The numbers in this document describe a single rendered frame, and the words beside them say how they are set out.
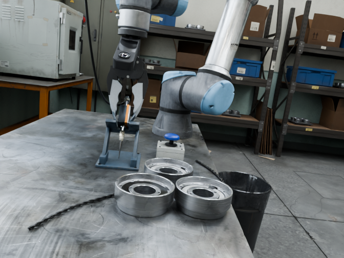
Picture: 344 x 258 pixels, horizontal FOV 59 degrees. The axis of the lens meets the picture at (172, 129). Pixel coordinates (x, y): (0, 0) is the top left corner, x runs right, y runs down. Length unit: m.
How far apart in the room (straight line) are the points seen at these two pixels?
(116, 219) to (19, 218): 0.14
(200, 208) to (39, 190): 0.29
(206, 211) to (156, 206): 0.08
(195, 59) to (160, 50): 0.73
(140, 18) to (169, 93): 0.38
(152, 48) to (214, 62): 3.59
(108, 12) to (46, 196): 3.97
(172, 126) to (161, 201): 0.58
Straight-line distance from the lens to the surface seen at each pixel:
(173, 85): 1.06
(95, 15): 4.48
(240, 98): 4.70
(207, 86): 0.98
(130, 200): 0.51
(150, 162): 0.69
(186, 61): 4.02
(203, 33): 4.00
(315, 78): 4.48
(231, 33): 1.05
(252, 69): 4.20
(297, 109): 4.97
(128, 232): 0.49
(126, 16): 0.76
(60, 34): 2.80
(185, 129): 1.10
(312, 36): 4.42
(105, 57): 4.41
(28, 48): 2.87
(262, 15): 4.22
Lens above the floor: 1.05
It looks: 12 degrees down
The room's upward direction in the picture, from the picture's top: 7 degrees clockwise
